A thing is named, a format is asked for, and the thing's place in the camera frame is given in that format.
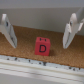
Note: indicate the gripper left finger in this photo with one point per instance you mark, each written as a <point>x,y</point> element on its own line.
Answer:
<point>8,30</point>

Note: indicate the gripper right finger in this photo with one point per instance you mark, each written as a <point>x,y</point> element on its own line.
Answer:
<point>70,31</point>

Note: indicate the pink block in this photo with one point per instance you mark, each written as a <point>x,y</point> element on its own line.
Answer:
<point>42,45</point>

